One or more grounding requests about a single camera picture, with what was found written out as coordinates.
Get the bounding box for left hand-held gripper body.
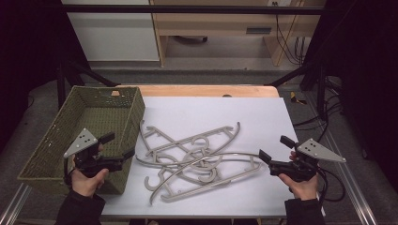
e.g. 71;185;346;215
63;127;125;179

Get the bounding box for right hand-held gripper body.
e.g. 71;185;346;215
268;138;346;183

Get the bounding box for green woven basket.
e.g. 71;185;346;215
17;85;146;195

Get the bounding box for person's right hand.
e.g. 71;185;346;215
278;172;319;202

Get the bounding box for person's left hand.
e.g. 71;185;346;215
70;168;110;199

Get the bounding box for white table sheet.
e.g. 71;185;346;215
99;96;327;218

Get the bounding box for yellow and black tool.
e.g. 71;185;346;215
289;91;308;106

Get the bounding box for black metal stand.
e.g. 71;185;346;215
55;59;120;109
266;60;329;120

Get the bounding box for dark curtain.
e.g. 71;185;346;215
299;0;398;188
0;0;92;154

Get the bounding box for white cabinet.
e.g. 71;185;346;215
61;0;161;63

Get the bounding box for grey desk label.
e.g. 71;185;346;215
246;27;272;36

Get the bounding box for light wooden desk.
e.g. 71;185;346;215
149;0;327;68

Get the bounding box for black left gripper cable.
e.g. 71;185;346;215
63;157;76;186

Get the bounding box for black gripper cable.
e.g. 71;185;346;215
63;157;76;186
316;170;329;201

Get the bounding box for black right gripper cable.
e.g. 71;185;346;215
316;170;329;201

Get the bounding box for black floor cables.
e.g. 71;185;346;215
294;78;344;143

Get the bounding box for black looped floor cable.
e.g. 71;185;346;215
318;168;347;203

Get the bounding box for aluminium rail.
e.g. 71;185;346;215
0;184;32;225
325;130;379;225

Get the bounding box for black hanging desk cables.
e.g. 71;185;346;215
275;13;306;67

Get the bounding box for black horizontal frame bar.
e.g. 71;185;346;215
59;4;327;15

